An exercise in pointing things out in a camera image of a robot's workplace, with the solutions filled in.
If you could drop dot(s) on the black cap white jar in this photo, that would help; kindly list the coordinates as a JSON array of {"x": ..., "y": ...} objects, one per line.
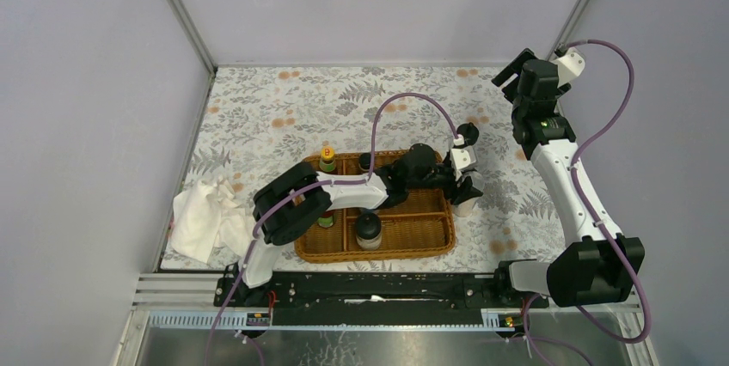
[{"x": 368, "y": 230}]

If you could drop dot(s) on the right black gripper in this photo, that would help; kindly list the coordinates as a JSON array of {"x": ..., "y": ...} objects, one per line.
[{"x": 515, "y": 67}]

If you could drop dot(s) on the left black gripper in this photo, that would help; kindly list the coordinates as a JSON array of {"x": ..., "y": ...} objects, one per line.
[{"x": 462, "y": 187}]

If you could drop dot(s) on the silver lid shaker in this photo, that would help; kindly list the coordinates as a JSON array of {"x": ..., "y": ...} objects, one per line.
[{"x": 464, "y": 209}]

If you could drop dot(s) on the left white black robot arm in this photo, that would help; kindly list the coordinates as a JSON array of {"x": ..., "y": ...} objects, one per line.
[{"x": 285, "y": 208}]

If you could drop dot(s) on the floral table mat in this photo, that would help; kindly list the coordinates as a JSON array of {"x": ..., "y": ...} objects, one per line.
[{"x": 260, "y": 121}]

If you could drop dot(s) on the wicker divided basket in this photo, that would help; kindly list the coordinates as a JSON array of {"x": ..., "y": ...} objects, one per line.
[{"x": 422, "y": 226}]

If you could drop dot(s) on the small dark spice jar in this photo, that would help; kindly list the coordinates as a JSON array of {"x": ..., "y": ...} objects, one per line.
[{"x": 365, "y": 162}]

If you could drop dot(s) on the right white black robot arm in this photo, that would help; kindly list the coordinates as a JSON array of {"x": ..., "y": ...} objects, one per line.
[{"x": 598, "y": 260}]

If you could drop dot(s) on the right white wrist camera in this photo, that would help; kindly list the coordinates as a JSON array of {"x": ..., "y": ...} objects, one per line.
[{"x": 570, "y": 66}]

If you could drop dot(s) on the white crumpled cloth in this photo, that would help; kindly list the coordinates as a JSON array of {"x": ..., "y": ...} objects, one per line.
[{"x": 207, "y": 216}]

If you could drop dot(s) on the black spout seed bottle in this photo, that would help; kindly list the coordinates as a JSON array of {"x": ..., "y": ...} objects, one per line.
[{"x": 470, "y": 133}]

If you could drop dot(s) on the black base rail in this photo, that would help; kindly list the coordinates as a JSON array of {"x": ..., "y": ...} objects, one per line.
[{"x": 299, "y": 298}]

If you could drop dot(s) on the yellow cap sauce bottle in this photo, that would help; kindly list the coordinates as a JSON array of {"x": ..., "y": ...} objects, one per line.
[
  {"x": 327, "y": 219},
  {"x": 327, "y": 161}
]

